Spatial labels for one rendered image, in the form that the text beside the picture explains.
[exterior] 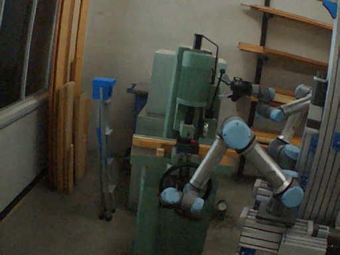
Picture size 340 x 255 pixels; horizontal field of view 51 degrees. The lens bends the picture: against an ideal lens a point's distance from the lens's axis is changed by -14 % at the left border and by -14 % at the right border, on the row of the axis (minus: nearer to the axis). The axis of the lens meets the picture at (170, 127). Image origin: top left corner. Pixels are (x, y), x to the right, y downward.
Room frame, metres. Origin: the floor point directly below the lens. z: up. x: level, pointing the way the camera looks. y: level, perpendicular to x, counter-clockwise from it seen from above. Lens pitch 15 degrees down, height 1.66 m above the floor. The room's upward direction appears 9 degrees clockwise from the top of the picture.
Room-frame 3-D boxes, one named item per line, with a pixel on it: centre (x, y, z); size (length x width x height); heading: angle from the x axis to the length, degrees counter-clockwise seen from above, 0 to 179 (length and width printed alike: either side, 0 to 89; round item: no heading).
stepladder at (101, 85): (3.09, 0.50, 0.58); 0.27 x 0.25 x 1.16; 87
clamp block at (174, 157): (2.20, -0.11, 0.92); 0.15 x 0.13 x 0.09; 95
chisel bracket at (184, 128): (2.41, -0.10, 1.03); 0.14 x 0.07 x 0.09; 5
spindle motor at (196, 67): (2.39, -0.10, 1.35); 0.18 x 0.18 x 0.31
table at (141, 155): (2.29, -0.10, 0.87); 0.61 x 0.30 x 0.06; 95
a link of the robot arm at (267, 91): (2.34, -0.53, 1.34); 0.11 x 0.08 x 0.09; 95
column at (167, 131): (2.68, -0.08, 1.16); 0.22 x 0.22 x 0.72; 5
